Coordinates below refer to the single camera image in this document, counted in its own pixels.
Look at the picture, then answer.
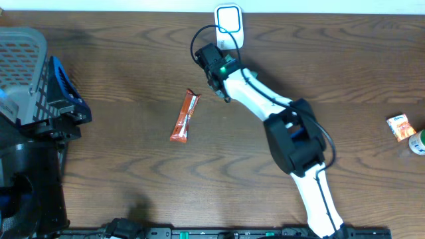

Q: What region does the green lid jar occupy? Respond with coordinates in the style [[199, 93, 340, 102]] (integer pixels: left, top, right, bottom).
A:
[[408, 129, 425, 155]]

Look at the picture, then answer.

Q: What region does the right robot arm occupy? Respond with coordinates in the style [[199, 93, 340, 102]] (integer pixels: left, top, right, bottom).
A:
[[191, 43, 344, 238]]

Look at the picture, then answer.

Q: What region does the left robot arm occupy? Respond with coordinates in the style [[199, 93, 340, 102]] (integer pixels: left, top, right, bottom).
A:
[[1, 56, 92, 238]]

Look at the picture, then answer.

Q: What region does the orange snack bar wrapper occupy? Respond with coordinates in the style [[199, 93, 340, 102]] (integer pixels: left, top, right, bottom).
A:
[[170, 89, 201, 143]]

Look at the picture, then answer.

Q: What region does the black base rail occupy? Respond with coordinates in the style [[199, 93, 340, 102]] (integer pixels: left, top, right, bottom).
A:
[[58, 227, 392, 239]]

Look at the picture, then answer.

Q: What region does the small orange snack packet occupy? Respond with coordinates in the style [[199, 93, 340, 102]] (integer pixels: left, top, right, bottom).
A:
[[386, 114, 416, 142]]

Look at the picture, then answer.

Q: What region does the grey plastic mesh basket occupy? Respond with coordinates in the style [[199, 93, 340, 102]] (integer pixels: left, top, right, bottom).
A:
[[0, 27, 67, 167]]

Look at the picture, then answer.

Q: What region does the teal tissue pack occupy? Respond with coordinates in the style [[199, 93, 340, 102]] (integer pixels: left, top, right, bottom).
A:
[[225, 54, 258, 78]]

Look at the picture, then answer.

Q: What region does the white barcode scanner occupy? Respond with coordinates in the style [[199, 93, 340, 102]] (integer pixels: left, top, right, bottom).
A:
[[214, 3, 244, 50]]

